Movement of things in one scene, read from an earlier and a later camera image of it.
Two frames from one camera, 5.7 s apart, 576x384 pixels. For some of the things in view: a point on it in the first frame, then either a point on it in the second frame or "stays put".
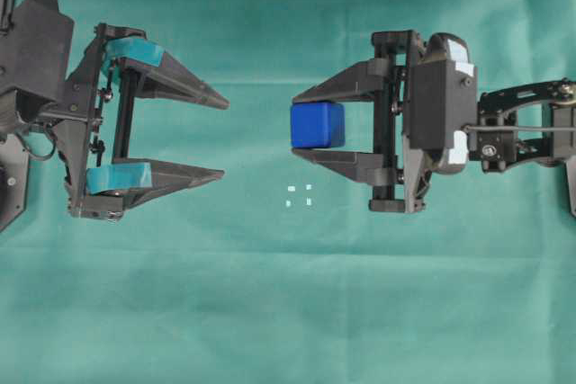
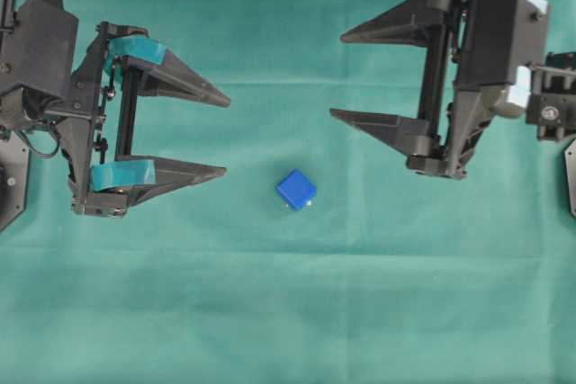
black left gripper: (103, 192) stays put
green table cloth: (277, 272) stays put
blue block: (319, 124) to (297, 189)
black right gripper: (396, 170) to (451, 117)
